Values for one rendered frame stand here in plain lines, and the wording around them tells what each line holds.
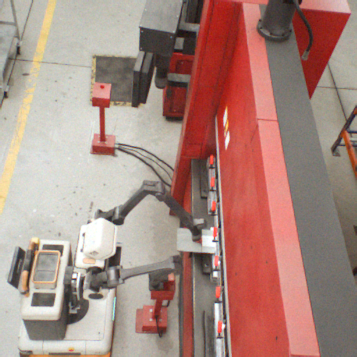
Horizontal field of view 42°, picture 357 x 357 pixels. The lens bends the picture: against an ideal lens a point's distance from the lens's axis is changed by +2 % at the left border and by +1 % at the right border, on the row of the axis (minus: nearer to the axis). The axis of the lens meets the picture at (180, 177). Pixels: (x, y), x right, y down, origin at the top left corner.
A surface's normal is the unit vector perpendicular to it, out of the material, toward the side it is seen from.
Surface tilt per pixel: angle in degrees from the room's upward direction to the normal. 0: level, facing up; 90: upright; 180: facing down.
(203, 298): 0
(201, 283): 0
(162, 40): 90
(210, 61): 90
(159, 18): 1
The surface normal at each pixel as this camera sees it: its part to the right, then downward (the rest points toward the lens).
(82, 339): 0.12, -0.61
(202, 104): 0.00, 0.79
